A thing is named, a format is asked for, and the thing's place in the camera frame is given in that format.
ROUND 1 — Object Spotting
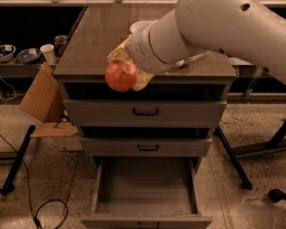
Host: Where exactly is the low grey shelf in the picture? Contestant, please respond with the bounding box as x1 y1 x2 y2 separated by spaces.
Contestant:
0 59 46 78

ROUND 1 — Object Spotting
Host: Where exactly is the blue bowl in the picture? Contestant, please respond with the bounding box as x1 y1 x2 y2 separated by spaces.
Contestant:
16 48 41 65

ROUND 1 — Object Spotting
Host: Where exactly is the white paper cup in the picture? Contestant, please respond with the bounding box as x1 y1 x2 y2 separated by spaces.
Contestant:
40 44 56 65

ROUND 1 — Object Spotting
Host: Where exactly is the grey drawer cabinet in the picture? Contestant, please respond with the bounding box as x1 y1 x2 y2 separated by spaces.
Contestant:
54 4 236 164

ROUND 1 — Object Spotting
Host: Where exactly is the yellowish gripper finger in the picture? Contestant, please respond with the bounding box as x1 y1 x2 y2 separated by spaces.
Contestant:
107 37 131 63
133 70 153 92

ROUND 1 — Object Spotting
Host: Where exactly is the middle grey drawer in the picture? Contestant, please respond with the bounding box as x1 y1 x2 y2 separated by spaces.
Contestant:
80 137 212 157

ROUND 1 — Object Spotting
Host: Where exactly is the white bowl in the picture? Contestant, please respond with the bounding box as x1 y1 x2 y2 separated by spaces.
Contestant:
130 20 152 33

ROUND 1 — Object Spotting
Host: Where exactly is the brown cardboard box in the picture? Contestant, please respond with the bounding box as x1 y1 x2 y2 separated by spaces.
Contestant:
20 63 77 137

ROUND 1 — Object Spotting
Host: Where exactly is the grey drawer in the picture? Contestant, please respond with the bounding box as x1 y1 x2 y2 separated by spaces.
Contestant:
80 137 212 157
64 99 226 128
82 157 212 229

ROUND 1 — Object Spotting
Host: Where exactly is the bottom grey drawer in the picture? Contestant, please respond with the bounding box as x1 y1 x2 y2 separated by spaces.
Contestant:
82 157 212 229

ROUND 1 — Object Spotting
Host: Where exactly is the black caster foot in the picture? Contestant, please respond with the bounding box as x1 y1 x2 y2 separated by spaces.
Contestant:
268 189 286 202

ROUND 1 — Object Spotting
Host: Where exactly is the black floor cable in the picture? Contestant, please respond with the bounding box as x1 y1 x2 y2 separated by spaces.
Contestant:
0 117 70 229

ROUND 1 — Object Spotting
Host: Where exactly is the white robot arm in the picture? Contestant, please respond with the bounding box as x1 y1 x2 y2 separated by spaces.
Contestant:
108 0 286 85

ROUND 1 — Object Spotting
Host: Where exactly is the black right stand leg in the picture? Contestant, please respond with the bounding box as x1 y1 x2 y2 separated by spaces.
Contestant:
215 126 253 190

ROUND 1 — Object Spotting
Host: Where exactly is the clear plastic water bottle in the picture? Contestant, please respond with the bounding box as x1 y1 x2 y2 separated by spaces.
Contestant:
174 55 199 68

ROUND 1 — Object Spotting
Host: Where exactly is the glass jar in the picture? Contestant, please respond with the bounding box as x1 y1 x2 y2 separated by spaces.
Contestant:
54 35 68 56

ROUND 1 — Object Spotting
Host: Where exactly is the black left stand leg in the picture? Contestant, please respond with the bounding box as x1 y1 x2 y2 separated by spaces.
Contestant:
1 125 35 196

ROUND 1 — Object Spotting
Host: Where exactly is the top grey drawer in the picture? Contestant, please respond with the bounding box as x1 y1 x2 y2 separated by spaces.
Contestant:
64 99 226 128

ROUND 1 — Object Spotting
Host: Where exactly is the grey bowl with items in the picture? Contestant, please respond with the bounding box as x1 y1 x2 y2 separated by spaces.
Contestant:
0 44 16 63

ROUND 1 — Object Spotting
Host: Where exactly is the black stand leg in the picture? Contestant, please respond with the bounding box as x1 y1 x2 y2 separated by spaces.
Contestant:
215 126 253 190
1 125 35 196

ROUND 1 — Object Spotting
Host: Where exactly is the red apple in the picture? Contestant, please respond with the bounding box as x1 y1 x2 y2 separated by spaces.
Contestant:
105 60 137 93

